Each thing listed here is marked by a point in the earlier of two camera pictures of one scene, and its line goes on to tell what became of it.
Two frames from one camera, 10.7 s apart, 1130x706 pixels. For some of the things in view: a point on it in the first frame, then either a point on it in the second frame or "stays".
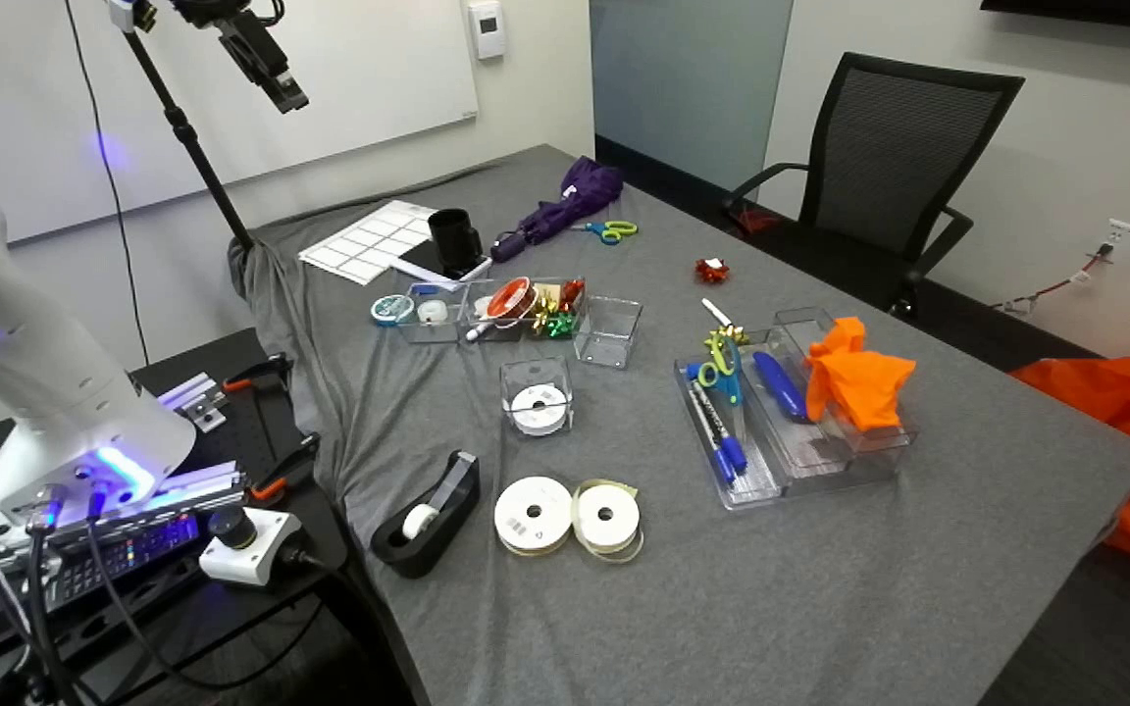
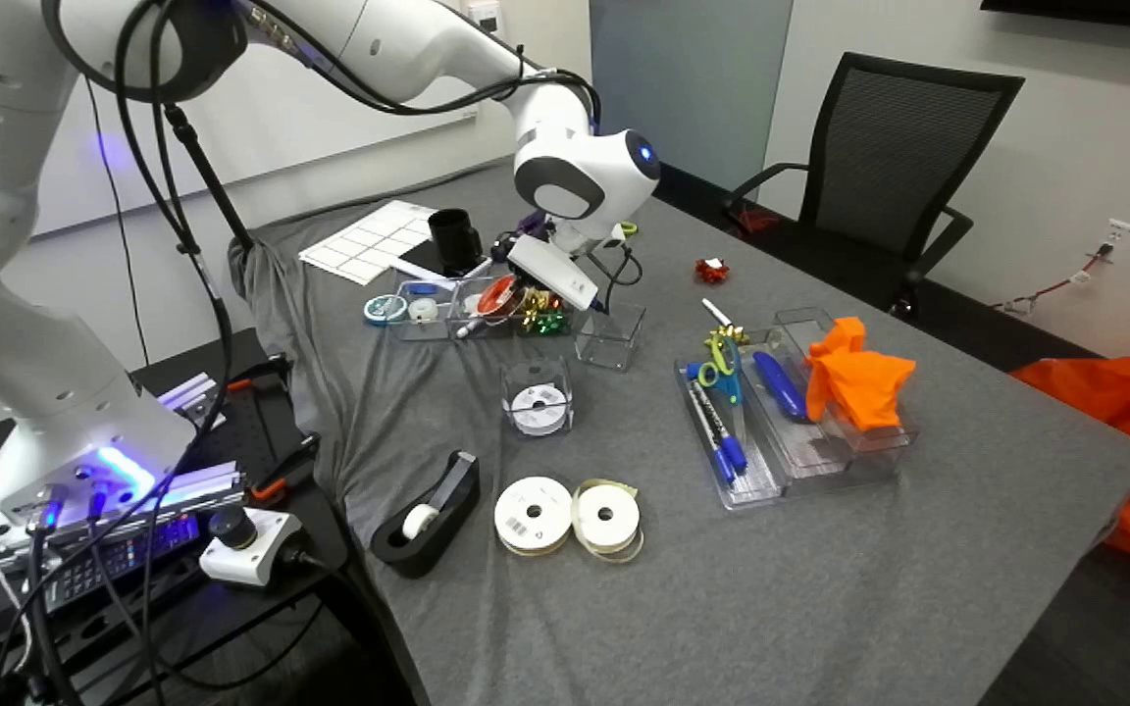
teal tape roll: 391,308 stays
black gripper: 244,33 to 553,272
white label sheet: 374,240 stays
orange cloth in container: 854,381 stays
